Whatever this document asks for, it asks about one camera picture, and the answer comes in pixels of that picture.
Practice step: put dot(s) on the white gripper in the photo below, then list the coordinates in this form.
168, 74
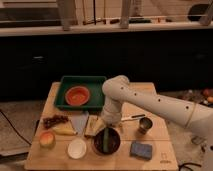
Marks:
111, 112

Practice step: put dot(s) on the green pepper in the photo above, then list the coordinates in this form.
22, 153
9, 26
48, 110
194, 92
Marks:
105, 140

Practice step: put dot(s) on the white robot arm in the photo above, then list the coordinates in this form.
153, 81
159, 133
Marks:
195, 117

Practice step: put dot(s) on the dark purple bowl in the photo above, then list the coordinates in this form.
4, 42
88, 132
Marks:
113, 143

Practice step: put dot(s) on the orange bowl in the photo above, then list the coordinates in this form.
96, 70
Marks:
77, 95

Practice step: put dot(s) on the wooden block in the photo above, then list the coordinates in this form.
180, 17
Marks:
94, 125

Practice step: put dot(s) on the grey triangular cloth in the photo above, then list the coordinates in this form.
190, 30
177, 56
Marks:
79, 121

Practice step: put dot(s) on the green plastic tray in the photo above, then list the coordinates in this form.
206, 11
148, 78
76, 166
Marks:
93, 83

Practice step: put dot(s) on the metal cup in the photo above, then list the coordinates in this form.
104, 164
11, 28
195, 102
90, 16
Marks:
145, 124

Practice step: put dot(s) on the blue sponge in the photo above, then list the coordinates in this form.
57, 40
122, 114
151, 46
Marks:
141, 150

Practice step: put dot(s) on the white oval plate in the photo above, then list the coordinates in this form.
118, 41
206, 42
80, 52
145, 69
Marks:
77, 148

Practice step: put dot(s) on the yellow banana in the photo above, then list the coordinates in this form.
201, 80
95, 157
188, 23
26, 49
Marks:
64, 129

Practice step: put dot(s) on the bunch of dark grapes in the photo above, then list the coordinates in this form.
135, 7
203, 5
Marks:
52, 121

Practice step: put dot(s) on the orange peach fruit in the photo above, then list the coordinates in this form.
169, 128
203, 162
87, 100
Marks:
47, 139

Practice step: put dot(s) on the black handled knife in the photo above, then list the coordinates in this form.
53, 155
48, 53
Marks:
133, 117

